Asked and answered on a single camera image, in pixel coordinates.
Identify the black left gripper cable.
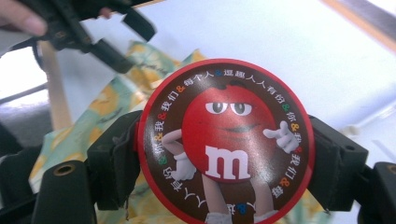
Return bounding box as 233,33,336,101
12,36,49,72

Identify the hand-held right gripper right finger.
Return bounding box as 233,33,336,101
305,114,370,213

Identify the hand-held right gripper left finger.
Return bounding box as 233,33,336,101
86,109,145,212

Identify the yellow green floral cloth bag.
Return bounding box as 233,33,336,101
28,40,332,224

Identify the round red cartoon candy tin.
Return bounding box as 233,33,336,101
135,58,317,224

